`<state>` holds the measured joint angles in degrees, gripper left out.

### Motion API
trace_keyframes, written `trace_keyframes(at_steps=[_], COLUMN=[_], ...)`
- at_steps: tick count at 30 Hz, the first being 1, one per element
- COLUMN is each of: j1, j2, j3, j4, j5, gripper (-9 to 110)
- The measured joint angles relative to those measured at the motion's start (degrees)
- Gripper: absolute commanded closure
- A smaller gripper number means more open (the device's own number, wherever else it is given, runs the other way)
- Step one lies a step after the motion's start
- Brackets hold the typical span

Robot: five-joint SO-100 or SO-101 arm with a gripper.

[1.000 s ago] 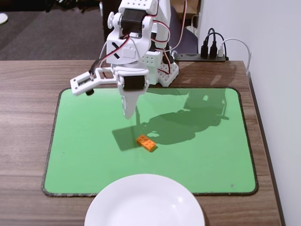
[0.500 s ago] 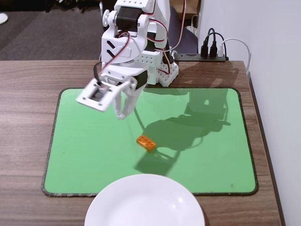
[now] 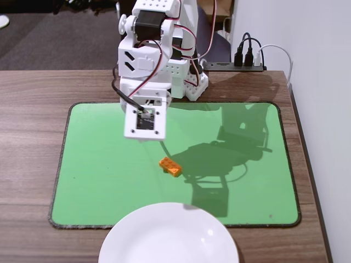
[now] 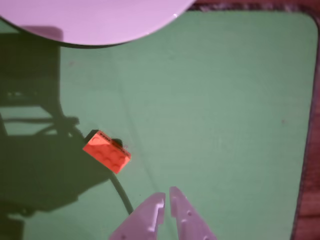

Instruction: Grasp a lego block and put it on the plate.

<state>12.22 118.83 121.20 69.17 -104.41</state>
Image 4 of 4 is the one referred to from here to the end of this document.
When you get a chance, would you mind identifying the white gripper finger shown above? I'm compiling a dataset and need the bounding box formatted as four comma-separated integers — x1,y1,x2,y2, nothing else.
108,191,166,240
169,186,218,240

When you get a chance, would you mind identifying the orange lego block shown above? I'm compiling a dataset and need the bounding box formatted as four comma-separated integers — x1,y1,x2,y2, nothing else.
82,129,132,175

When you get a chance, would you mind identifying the white round plate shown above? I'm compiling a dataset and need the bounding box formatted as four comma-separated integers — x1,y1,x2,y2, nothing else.
0,0,196,49

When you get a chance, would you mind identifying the green work mat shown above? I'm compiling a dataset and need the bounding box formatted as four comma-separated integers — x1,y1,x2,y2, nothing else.
0,9,320,240

